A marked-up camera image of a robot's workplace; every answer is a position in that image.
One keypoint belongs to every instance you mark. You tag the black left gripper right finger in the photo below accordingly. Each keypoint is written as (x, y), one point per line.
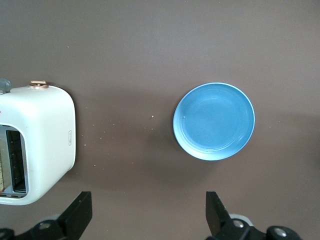
(226, 230)

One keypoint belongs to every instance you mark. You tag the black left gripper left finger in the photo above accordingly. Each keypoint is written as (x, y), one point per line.
(62, 228)

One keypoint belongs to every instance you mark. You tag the blue plate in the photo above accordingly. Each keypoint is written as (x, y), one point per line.
(212, 122)

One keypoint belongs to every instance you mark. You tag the white toaster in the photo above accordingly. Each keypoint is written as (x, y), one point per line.
(45, 125)

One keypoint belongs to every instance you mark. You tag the brown table cloth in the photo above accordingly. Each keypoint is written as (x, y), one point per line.
(150, 50)

